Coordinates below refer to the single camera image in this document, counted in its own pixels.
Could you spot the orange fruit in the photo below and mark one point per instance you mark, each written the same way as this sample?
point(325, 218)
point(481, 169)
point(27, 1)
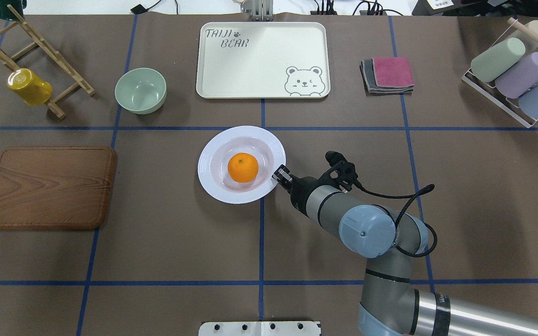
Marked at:
point(243, 167)

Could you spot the white wire cup rack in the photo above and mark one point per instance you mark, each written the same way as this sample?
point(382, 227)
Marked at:
point(489, 90)

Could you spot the green plastic cup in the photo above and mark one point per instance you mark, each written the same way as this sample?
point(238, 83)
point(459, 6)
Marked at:
point(497, 59)

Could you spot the purple plastic cup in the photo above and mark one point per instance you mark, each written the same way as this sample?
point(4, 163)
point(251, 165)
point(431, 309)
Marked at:
point(519, 78)

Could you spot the pink folded cloth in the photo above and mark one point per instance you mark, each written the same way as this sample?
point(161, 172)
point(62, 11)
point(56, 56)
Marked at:
point(392, 72)

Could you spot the white round plate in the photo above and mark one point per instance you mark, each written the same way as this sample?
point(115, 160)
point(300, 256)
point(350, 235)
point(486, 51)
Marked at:
point(212, 165)

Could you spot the green ceramic bowl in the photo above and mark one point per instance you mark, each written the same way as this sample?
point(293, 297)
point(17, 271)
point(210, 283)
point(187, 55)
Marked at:
point(141, 91)

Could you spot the grey folded cloth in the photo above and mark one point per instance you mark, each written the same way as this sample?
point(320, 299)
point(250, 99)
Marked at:
point(368, 77)

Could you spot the yellow plastic cup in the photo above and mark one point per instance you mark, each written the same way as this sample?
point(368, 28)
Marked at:
point(29, 86)

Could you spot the wooden dish rack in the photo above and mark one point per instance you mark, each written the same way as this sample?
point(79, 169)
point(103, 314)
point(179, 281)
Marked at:
point(41, 57)

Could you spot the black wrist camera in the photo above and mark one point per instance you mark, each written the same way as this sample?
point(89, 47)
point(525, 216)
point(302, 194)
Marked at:
point(346, 176)

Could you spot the brown wooden cutting board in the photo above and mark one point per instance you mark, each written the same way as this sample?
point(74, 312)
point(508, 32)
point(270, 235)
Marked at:
point(56, 188)

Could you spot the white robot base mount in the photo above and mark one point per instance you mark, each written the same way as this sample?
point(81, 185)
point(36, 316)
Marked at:
point(261, 328)

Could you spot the cream bear tray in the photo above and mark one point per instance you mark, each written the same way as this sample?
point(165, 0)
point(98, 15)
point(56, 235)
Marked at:
point(263, 60)

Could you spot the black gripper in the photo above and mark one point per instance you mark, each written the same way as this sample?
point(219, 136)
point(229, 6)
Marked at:
point(299, 186)

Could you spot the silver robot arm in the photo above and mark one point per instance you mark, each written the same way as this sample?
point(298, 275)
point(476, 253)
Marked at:
point(390, 240)

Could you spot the beige plastic cup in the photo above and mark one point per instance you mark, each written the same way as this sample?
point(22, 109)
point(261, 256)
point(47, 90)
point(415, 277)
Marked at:
point(537, 29)

